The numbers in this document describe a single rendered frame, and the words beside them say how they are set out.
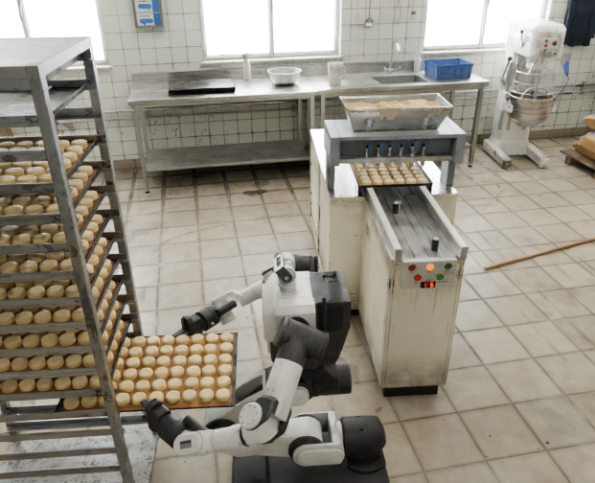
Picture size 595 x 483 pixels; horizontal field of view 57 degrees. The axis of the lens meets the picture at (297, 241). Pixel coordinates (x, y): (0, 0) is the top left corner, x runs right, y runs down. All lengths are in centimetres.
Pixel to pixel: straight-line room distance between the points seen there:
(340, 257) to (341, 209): 31
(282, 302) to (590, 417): 186
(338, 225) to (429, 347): 85
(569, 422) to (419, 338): 85
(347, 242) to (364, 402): 88
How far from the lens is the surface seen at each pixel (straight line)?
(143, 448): 263
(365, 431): 235
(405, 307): 262
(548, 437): 301
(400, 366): 283
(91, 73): 192
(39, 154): 157
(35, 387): 209
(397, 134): 299
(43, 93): 149
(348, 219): 311
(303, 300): 185
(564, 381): 335
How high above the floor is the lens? 206
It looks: 28 degrees down
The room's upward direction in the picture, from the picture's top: 1 degrees counter-clockwise
